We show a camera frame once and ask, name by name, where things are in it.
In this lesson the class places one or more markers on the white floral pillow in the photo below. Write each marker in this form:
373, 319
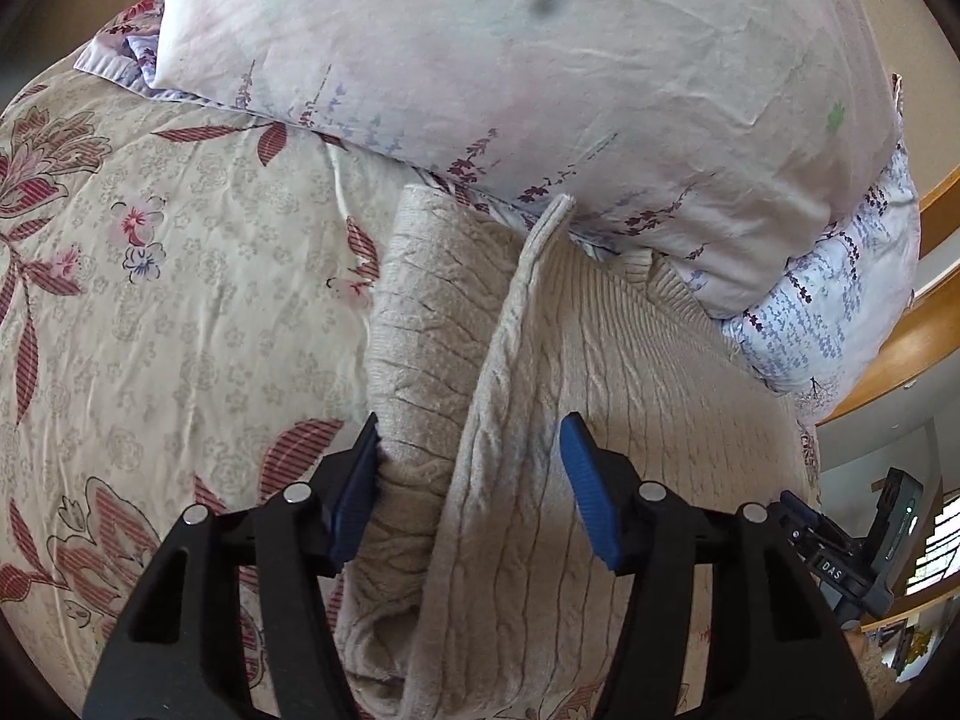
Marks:
756, 143

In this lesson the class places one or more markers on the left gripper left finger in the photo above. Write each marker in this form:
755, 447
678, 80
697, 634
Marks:
176, 651

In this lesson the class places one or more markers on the wooden bed headboard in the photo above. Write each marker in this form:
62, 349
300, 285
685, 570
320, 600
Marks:
928, 331

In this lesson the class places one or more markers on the window with curtain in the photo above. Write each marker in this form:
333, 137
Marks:
936, 556

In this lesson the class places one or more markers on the beige cable-knit sweater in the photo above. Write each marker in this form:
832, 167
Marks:
475, 590

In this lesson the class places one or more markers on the floral bed quilt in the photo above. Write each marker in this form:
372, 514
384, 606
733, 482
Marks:
185, 297

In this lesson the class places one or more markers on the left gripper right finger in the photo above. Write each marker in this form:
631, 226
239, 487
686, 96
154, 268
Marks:
776, 651

